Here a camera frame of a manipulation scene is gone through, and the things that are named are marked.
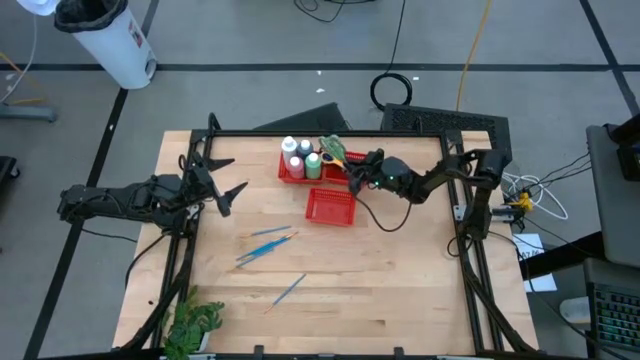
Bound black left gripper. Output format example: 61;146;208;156
180;151;250;219

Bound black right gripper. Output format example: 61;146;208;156
348;148;416;196

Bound green-handled scissors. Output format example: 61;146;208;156
317;134;350;164

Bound white paint bottle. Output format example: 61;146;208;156
280;135;299;165

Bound red paint bottle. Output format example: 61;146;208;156
286;155;307;181

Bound green paint bottle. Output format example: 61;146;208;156
304;151;324;181

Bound red plastic mesh basket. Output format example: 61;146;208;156
323;151;370;187
277;149;327;186
304;187;358;228

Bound black perforated computer case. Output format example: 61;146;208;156
380;102;513;172

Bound black flat panel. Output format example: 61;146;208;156
253;101;351;133

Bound yellow plug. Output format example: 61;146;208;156
509;191;534;212

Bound green plant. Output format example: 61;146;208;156
160;284;226;360

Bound white paper sheet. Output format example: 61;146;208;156
511;232;559;294

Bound white trash can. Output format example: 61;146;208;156
53;0;159;91

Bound black beam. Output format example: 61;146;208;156
518;231;606;281

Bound grey base foot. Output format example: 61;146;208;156
0;101;58;124

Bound black caster base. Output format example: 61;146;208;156
0;155;22;182

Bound grey desk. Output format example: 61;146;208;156
585;123;640;269

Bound white round object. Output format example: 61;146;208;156
558;296;592;327

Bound black mechanical device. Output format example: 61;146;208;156
606;113;640;183

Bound computer keyboard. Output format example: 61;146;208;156
591;283;640;352

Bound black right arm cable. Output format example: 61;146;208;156
353;192;415;234

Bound black aluminium table frame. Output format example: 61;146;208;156
119;112;540;360

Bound black coiled cable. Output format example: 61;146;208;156
368;0;414;113

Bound black floor cable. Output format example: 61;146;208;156
123;231;169;290

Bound yellow cable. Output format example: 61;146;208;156
454;0;495;113

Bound white cable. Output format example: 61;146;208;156
499;172;570;222

